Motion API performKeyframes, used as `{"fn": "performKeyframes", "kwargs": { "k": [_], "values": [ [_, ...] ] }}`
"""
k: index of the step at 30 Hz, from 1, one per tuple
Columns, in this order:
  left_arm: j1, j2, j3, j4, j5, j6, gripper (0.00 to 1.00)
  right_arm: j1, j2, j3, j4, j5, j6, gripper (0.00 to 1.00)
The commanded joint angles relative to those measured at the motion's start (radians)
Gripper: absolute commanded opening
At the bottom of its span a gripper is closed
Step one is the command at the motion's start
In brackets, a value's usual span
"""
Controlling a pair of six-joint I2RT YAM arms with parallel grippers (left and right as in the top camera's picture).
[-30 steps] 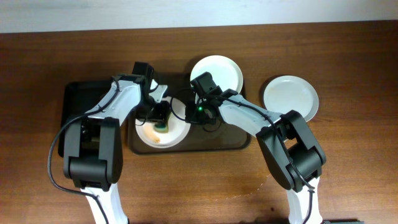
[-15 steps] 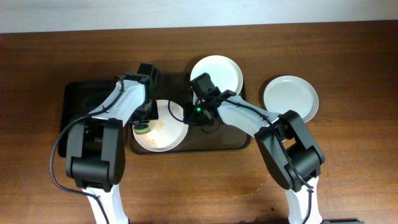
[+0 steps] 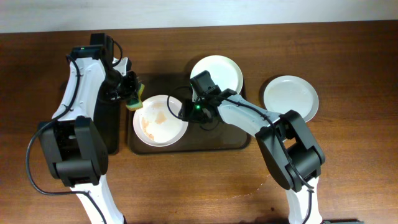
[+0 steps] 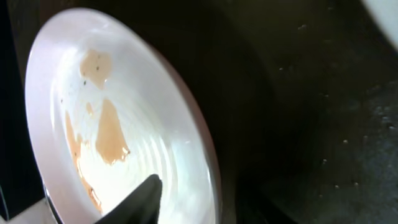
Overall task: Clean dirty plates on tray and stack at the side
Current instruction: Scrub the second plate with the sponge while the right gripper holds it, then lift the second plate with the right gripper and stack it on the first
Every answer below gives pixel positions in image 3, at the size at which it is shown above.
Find green yellow sponge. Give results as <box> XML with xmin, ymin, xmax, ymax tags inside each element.
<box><xmin>126</xmin><ymin>83</ymin><xmax>145</xmax><ymax>111</ymax></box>

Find white plate top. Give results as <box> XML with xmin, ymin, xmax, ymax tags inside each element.
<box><xmin>190</xmin><ymin>55</ymin><xmax>244</xmax><ymax>93</ymax></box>

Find white plate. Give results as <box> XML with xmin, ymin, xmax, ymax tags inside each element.
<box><xmin>190</xmin><ymin>55</ymin><xmax>244</xmax><ymax>93</ymax></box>
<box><xmin>132</xmin><ymin>95</ymin><xmax>188</xmax><ymax>147</ymax></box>

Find white plate bottom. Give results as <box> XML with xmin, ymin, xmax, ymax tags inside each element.
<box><xmin>132</xmin><ymin>95</ymin><xmax>188</xmax><ymax>147</ymax></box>

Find pale grey plate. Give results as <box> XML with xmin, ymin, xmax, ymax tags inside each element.
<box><xmin>262</xmin><ymin>75</ymin><xmax>319</xmax><ymax>122</ymax></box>

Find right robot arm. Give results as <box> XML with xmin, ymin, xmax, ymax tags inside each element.
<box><xmin>178</xmin><ymin>70</ymin><xmax>325</xmax><ymax>223</ymax></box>

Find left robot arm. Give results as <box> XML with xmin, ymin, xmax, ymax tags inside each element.
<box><xmin>35</xmin><ymin>33</ymin><xmax>144</xmax><ymax>223</ymax></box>

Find small black tray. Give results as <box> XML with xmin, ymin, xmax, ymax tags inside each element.
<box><xmin>94</xmin><ymin>99</ymin><xmax>120</xmax><ymax>155</ymax></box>

